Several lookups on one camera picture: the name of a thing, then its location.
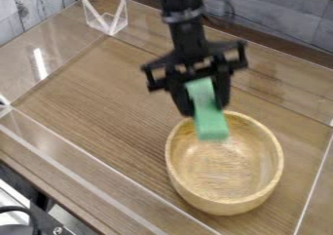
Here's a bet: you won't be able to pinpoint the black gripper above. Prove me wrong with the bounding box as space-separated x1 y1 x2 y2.
141 16 249 117

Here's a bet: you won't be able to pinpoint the green rectangular block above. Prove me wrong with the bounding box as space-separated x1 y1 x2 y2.
187 78 229 140

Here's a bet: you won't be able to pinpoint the wooden bowl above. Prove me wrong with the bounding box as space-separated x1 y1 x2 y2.
165 111 285 215

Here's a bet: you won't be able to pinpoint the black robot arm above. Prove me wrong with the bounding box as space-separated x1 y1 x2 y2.
141 0 249 117

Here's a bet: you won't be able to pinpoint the clear acrylic corner bracket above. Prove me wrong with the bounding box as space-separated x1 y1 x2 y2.
83 0 128 36

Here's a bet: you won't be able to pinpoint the clear acrylic enclosure walls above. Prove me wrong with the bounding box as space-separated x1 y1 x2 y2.
0 1 333 235

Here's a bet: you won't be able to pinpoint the black metal mount bracket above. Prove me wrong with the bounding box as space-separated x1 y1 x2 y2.
25 196 80 235

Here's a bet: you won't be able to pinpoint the black cable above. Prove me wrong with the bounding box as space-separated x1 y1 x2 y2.
0 206 41 235

